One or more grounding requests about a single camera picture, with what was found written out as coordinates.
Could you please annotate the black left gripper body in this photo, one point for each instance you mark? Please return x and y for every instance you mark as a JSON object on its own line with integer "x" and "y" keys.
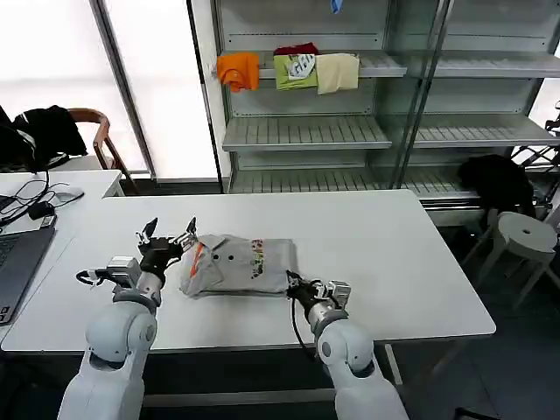
{"x": 158, "y": 257}

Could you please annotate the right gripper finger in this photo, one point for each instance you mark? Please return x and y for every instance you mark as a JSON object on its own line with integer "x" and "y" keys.
{"x": 304, "y": 282}
{"x": 292, "y": 280}

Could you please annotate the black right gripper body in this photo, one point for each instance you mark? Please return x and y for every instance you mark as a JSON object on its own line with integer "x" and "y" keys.
{"x": 308, "y": 294}

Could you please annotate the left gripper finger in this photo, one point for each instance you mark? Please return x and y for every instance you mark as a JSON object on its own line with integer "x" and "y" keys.
{"x": 146, "y": 234}
{"x": 186, "y": 240}

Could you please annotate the grey printed t-shirt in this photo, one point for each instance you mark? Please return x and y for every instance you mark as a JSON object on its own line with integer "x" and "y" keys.
{"x": 245, "y": 267}

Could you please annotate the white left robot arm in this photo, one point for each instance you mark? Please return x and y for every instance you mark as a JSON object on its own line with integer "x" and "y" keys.
{"x": 116, "y": 337}

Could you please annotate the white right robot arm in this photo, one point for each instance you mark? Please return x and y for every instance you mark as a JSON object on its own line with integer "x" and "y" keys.
{"x": 354, "y": 354}

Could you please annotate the brown wooden chair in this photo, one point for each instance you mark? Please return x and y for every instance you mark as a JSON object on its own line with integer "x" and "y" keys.
{"x": 105, "y": 135}

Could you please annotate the black power adapter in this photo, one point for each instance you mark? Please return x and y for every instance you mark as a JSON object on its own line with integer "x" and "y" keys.
{"x": 40, "y": 211}

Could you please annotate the dark grey laptop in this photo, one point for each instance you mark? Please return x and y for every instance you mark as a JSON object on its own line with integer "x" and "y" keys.
{"x": 19, "y": 262}

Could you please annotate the black jacket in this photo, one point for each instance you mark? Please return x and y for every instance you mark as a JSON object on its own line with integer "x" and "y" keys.
{"x": 44, "y": 131}

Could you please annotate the grey shelf rack with clothes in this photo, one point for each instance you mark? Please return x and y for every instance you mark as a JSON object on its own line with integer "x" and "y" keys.
{"x": 306, "y": 109}

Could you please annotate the black garment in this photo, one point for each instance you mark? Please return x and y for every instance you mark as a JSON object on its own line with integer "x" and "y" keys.
{"x": 494, "y": 179}

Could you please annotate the white round stool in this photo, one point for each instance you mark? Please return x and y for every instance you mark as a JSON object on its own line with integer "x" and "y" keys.
{"x": 522, "y": 236}

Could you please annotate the empty grey shelf rack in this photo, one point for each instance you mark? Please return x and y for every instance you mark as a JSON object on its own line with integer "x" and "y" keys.
{"x": 485, "y": 109}

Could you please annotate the grey window frame post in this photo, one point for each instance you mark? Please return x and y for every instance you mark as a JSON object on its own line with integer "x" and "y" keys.
{"x": 124, "y": 96}

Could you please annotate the black folding frame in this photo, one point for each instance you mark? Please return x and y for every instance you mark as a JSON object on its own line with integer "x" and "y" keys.
{"x": 544, "y": 157}

